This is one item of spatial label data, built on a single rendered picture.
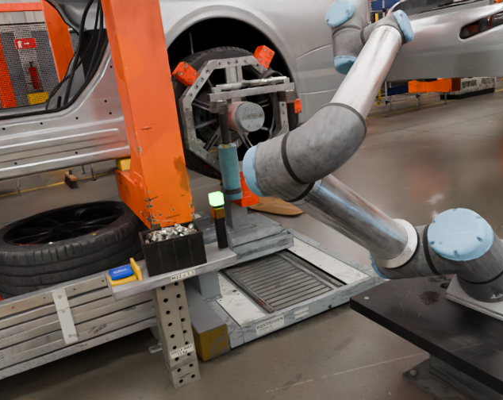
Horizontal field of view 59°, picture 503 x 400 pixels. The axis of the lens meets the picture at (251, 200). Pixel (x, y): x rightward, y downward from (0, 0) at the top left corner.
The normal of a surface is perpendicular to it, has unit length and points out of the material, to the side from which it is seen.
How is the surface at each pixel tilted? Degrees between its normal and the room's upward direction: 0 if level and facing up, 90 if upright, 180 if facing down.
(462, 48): 91
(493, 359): 0
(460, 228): 42
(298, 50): 90
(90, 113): 90
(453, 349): 0
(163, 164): 90
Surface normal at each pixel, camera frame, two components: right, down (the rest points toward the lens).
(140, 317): 0.45, 0.20
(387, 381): -0.11, -0.95
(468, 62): -0.65, 0.58
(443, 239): -0.59, -0.53
